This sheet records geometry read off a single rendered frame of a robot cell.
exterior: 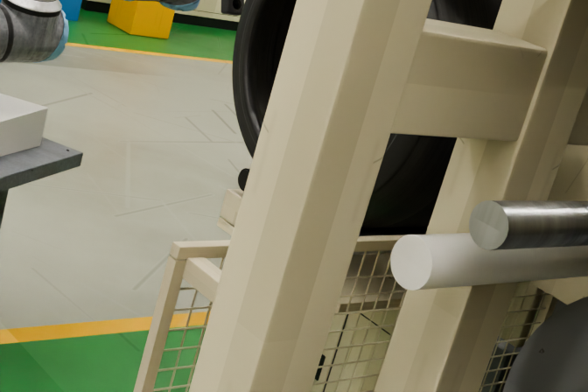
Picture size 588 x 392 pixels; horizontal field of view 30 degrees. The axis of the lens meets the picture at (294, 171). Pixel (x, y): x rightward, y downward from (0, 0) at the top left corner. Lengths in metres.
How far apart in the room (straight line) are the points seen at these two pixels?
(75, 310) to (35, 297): 0.13
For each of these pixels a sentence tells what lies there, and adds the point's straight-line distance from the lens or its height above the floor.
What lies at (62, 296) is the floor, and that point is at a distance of 3.56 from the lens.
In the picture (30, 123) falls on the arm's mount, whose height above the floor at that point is 0.67.
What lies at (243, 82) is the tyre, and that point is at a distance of 2.02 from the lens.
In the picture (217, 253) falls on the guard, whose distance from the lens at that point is 1.42.
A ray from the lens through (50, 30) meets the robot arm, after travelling 2.87.
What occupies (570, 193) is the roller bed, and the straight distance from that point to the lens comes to 1.93.
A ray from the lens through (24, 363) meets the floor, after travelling 3.13.
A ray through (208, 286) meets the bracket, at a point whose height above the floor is 0.97.
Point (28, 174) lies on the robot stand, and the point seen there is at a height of 0.59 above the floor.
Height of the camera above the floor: 1.49
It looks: 16 degrees down
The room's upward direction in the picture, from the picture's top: 16 degrees clockwise
